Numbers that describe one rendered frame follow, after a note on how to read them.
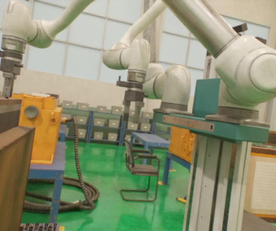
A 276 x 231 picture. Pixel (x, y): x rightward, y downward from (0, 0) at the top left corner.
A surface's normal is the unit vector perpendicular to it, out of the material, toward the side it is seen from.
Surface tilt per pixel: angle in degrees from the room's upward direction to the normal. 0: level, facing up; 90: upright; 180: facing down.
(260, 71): 94
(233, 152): 90
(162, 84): 89
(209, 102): 90
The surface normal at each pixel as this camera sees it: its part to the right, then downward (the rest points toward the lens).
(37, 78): 0.29, 0.04
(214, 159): -0.89, -0.12
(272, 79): -0.05, 0.05
